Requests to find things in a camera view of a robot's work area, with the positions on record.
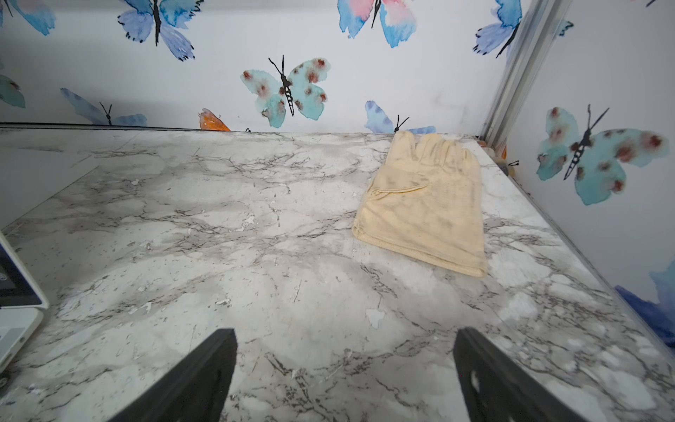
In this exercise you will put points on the cream fabric glove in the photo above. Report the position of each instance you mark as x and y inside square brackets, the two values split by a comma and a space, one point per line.
[425, 202]

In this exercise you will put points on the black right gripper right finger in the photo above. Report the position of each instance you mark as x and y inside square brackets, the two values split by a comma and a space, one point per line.
[495, 388]

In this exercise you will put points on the silver laptop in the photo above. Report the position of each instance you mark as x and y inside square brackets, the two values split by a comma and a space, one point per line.
[23, 306]

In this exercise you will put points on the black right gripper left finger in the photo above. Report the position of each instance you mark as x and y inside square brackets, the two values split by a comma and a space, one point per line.
[196, 389]

